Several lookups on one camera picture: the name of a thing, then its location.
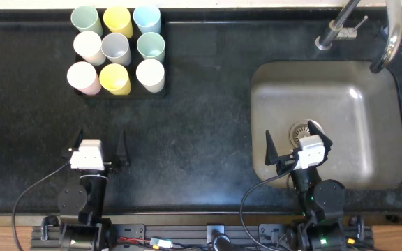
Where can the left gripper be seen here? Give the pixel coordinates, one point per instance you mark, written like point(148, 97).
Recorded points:
point(110, 165)

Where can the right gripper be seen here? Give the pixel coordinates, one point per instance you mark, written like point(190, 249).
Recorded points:
point(286, 163)

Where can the yellow cup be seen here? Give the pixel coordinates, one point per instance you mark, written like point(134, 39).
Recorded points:
point(117, 19)
point(113, 77)

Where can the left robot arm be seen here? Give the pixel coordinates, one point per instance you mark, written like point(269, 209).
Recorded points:
point(93, 195)

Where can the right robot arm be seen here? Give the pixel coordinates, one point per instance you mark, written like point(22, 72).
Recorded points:
point(328, 198)

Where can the black tray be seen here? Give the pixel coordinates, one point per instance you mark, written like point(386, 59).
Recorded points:
point(134, 94)

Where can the steel sink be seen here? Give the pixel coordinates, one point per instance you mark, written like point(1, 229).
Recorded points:
point(361, 139)

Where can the pink cup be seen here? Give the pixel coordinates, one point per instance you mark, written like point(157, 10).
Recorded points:
point(81, 75)

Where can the white cup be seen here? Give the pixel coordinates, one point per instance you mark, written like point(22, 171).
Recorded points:
point(149, 73)
point(87, 45)

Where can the grey cup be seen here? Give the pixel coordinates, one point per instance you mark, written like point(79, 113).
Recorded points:
point(115, 47)

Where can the green cup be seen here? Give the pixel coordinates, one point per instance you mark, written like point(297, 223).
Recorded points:
point(150, 45)
point(85, 19)

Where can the blue cup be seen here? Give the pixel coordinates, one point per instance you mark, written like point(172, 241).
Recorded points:
point(146, 17)

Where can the steel tap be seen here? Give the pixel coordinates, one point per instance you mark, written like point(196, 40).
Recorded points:
point(394, 35)

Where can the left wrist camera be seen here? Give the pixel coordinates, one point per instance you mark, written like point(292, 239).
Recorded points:
point(87, 155)

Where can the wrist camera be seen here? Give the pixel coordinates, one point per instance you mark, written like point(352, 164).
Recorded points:
point(311, 151)
point(87, 155)

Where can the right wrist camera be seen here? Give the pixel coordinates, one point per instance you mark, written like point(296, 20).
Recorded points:
point(311, 151)

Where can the mounting rail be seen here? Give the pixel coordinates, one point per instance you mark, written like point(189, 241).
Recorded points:
point(187, 233)

